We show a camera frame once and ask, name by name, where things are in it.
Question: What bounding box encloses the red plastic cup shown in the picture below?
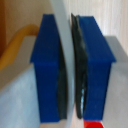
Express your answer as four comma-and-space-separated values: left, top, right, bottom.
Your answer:
82, 119, 105, 128

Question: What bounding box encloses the blue tipped gripper right finger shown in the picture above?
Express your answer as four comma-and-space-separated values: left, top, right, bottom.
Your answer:
70, 14, 128, 128

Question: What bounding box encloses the small white bowl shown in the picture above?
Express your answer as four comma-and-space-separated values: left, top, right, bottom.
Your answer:
49, 0, 76, 118

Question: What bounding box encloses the blue tipped gripper left finger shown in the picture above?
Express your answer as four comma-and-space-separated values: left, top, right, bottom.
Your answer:
0, 13, 70, 128

